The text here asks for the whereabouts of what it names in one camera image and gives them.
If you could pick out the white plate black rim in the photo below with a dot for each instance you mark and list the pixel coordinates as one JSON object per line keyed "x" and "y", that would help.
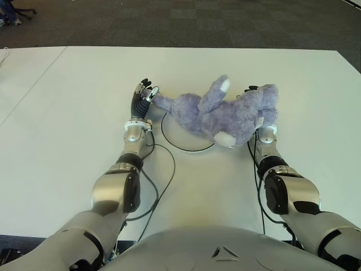
{"x": 186, "y": 141}

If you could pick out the purple plush bunny doll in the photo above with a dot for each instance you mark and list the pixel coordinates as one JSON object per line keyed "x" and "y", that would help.
{"x": 225, "y": 118}

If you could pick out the silver robot torso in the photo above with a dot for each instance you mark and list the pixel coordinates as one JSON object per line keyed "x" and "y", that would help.
{"x": 197, "y": 248}

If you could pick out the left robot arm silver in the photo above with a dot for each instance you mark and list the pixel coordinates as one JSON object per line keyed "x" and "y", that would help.
{"x": 112, "y": 192}

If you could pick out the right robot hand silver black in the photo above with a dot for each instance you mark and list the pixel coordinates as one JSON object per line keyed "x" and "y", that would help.
{"x": 251, "y": 88}

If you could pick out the black office chair base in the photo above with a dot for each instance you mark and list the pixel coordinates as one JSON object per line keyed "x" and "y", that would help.
{"x": 26, "y": 11}

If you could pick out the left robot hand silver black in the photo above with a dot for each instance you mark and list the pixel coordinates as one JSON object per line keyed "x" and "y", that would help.
{"x": 139, "y": 108}

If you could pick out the person's leg with sneaker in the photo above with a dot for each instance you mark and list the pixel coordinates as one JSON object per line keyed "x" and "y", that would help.
{"x": 11, "y": 15}

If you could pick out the white baseboard strip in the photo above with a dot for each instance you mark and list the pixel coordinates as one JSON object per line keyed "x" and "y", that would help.
{"x": 354, "y": 2}

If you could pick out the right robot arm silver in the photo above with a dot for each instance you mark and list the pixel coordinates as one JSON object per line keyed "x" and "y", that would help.
{"x": 296, "y": 189}

